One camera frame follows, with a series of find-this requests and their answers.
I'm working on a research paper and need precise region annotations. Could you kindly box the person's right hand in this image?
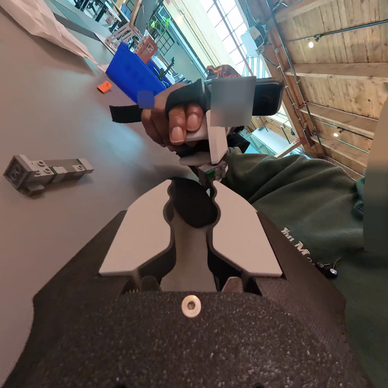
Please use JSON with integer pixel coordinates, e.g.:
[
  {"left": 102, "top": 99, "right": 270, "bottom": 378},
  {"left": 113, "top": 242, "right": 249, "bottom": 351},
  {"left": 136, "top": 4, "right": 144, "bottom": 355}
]
[{"left": 140, "top": 90, "right": 207, "bottom": 153}]

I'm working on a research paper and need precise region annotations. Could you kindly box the dark grey brick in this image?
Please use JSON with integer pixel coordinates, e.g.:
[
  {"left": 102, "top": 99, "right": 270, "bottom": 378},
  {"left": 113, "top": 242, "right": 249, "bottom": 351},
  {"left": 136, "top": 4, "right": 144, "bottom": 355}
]
[{"left": 198, "top": 161, "right": 228, "bottom": 184}]

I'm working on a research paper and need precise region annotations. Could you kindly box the brown printed toy box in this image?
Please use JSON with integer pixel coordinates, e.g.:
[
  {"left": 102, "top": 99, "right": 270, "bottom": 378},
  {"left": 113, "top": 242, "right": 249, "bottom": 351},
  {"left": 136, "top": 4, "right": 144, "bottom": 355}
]
[{"left": 133, "top": 36, "right": 159, "bottom": 65}]

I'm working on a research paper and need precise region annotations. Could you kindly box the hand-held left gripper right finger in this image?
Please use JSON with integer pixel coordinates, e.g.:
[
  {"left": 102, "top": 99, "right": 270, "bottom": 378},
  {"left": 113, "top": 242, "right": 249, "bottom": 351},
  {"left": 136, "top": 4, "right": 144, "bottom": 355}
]
[{"left": 207, "top": 181, "right": 283, "bottom": 290}]

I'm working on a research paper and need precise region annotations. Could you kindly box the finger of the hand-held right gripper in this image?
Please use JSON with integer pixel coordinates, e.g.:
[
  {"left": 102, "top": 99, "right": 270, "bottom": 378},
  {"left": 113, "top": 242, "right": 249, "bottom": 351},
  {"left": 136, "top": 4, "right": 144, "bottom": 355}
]
[{"left": 207, "top": 110, "right": 230, "bottom": 165}]

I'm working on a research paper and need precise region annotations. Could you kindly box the person's right forearm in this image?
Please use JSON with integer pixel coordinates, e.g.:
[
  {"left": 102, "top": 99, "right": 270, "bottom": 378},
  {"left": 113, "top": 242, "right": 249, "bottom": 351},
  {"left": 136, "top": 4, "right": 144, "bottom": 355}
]
[{"left": 221, "top": 147, "right": 364, "bottom": 214}]

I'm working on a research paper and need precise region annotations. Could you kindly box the blue plastic bin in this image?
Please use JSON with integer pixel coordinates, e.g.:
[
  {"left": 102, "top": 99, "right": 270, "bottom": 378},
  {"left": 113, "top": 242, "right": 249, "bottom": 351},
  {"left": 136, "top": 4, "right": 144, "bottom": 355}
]
[{"left": 105, "top": 41, "right": 168, "bottom": 105}]

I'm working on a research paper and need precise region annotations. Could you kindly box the white ceiling device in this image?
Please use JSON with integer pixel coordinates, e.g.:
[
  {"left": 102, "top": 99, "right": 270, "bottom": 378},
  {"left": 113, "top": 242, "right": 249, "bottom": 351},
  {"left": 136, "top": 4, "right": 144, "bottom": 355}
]
[{"left": 240, "top": 25, "right": 268, "bottom": 57}]

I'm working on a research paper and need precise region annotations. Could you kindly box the grey brick pillar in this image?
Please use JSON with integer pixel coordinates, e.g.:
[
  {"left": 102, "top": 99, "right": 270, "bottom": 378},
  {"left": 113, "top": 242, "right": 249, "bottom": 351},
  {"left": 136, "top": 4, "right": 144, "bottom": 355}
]
[{"left": 2, "top": 155, "right": 95, "bottom": 196}]

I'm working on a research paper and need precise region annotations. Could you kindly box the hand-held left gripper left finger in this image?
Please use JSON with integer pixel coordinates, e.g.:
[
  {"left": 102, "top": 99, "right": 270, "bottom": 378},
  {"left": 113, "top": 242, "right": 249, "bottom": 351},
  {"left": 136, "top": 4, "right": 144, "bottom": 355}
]
[{"left": 98, "top": 179, "right": 177, "bottom": 287}]

